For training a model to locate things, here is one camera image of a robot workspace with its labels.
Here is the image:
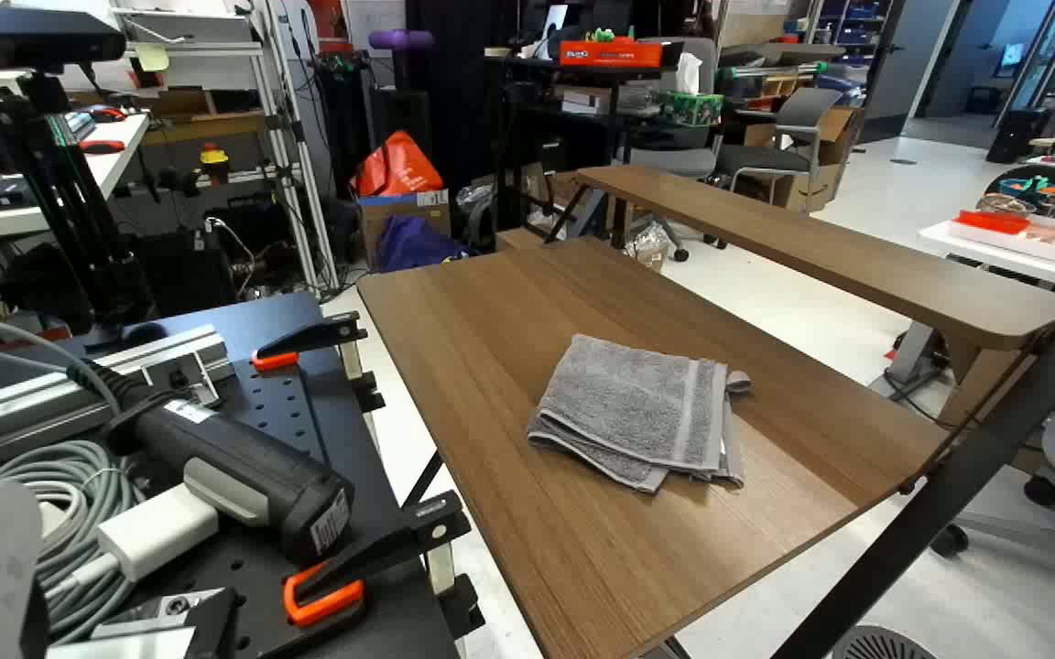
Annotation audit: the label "grey cloth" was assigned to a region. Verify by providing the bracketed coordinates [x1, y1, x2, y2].
[527, 330, 754, 498]

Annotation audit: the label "blue bag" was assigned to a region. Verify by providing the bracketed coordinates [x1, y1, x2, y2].
[371, 214, 473, 274]

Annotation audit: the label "cardboard box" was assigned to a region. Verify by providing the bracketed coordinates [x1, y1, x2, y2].
[351, 188, 459, 266]

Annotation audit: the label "orange bag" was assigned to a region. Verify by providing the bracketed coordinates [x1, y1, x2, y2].
[349, 130, 451, 207]

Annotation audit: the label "small orange black clamp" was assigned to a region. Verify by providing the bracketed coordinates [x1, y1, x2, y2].
[245, 308, 371, 377]

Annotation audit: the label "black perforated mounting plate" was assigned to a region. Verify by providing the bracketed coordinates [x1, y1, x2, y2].
[0, 288, 460, 659]

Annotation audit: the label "green boxes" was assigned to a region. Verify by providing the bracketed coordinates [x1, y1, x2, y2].
[655, 88, 729, 133]

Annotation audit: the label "orange tray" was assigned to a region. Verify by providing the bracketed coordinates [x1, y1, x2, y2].
[551, 32, 670, 72]

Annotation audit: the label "large orange black clamp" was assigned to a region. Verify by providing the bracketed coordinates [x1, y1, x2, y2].
[279, 492, 476, 635]

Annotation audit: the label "white metal rack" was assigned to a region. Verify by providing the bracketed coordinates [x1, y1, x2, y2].
[106, 0, 344, 302]

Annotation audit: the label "black handheld device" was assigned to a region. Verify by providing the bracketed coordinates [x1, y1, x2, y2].
[122, 393, 359, 568]

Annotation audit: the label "purple round object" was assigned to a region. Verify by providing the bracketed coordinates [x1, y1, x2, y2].
[366, 26, 440, 54]

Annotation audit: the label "grey office chair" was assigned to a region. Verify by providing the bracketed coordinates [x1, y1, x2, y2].
[719, 80, 851, 209]

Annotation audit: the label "white power adapter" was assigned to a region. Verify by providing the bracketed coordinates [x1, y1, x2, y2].
[95, 481, 222, 586]

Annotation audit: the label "black tripod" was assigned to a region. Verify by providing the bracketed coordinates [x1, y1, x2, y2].
[0, 65, 162, 330]

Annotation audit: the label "round grey fan grille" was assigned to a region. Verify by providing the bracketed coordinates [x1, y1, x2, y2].
[829, 623, 937, 659]

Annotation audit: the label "red flat part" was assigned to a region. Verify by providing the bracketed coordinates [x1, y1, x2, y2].
[953, 207, 1033, 237]

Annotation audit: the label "white table with parts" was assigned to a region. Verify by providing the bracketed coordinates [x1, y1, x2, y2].
[914, 214, 1055, 296]

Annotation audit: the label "white side table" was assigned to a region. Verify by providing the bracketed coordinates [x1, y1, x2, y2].
[0, 111, 153, 249]

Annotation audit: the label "black desk frame leg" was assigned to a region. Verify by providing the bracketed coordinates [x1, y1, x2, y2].
[772, 273, 1055, 659]

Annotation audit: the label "grey coiled cable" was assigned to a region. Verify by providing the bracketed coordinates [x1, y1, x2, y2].
[0, 437, 144, 644]

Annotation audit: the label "aluminium extrusion rail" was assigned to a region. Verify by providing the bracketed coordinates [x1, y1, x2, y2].
[0, 323, 238, 487]

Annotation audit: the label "black camera on tripod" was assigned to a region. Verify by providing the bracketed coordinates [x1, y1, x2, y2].
[0, 0, 127, 72]

